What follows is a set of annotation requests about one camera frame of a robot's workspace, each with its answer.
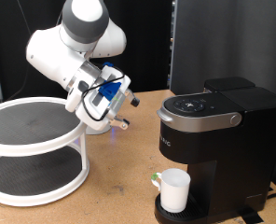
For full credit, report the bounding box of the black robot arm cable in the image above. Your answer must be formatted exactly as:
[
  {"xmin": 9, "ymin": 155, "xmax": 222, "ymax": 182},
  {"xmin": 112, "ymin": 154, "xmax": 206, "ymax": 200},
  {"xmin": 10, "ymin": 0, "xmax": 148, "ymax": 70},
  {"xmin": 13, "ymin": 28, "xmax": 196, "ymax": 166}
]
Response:
[{"xmin": 81, "ymin": 63, "xmax": 127, "ymax": 122}]

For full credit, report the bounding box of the black tape strip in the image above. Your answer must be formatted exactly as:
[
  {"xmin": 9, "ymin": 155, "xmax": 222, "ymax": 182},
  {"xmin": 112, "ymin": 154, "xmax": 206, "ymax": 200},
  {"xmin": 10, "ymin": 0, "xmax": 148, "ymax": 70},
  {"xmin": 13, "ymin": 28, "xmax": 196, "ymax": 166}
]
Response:
[{"xmin": 239, "ymin": 211, "xmax": 265, "ymax": 224}]

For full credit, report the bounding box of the white mug green-marked handle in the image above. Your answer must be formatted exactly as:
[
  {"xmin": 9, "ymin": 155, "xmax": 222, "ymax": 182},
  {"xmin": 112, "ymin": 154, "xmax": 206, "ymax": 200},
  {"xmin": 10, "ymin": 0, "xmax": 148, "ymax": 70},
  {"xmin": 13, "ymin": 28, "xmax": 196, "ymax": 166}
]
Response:
[{"xmin": 150, "ymin": 168, "xmax": 192, "ymax": 214}]

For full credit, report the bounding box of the black Keurig coffee machine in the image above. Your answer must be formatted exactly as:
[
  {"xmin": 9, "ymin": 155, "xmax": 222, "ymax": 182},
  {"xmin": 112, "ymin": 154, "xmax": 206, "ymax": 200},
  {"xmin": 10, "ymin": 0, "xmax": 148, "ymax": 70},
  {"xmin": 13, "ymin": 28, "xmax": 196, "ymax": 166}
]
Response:
[{"xmin": 154, "ymin": 77, "xmax": 276, "ymax": 224}]

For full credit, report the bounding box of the dark grey backdrop board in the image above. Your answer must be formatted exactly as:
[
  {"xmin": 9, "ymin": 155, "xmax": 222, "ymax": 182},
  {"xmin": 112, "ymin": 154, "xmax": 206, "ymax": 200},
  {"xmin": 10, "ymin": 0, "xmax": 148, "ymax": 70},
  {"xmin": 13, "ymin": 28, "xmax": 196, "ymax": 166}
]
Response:
[{"xmin": 170, "ymin": 0, "xmax": 276, "ymax": 194}]

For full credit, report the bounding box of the white two-tier turntable shelf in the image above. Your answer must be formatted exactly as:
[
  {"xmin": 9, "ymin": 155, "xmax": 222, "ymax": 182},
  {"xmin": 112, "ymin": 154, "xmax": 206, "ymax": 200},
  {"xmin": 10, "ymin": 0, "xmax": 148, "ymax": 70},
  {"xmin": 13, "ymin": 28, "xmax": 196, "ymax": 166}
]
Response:
[{"xmin": 0, "ymin": 96, "xmax": 90, "ymax": 208}]

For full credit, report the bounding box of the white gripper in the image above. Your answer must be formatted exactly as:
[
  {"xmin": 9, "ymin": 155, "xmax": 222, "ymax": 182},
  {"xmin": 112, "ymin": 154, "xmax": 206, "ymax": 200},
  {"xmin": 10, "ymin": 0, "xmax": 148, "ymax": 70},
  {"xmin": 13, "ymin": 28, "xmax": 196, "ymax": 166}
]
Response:
[{"xmin": 64, "ymin": 64, "xmax": 141, "ymax": 132}]

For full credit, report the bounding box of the black backdrop curtain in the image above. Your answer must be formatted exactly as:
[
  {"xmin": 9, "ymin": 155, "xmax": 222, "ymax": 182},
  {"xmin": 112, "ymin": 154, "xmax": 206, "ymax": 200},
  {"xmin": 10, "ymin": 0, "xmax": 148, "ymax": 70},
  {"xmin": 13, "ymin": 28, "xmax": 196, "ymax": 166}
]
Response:
[{"xmin": 0, "ymin": 0, "xmax": 173, "ymax": 102}]

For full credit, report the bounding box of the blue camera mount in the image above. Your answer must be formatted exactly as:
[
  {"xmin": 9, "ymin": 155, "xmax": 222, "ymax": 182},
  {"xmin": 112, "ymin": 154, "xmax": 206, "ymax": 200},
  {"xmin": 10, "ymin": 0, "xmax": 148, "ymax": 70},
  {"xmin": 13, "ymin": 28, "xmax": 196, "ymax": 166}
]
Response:
[{"xmin": 98, "ymin": 61, "xmax": 123, "ymax": 102}]

